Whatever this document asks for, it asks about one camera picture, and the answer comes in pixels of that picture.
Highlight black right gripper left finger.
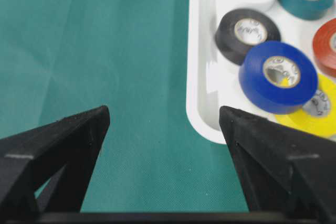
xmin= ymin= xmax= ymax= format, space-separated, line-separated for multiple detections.
xmin=1 ymin=105 xmax=110 ymax=218

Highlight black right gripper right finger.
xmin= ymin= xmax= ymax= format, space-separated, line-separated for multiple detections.
xmin=219 ymin=106 xmax=335 ymax=218

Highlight yellow tape roll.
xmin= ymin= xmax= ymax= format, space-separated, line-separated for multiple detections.
xmin=275 ymin=74 xmax=335 ymax=140

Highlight blue tape roll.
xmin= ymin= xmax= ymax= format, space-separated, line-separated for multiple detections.
xmin=239 ymin=41 xmax=319 ymax=114

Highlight red tape roll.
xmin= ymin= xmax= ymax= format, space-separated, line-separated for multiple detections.
xmin=312 ymin=18 xmax=335 ymax=78

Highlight black tape roll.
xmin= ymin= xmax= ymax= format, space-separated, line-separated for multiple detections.
xmin=214 ymin=8 xmax=281 ymax=66

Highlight white plastic case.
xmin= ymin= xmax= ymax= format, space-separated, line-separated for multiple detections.
xmin=186 ymin=0 xmax=335 ymax=144

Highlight green table cloth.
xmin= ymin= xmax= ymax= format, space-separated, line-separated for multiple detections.
xmin=1 ymin=0 xmax=248 ymax=212

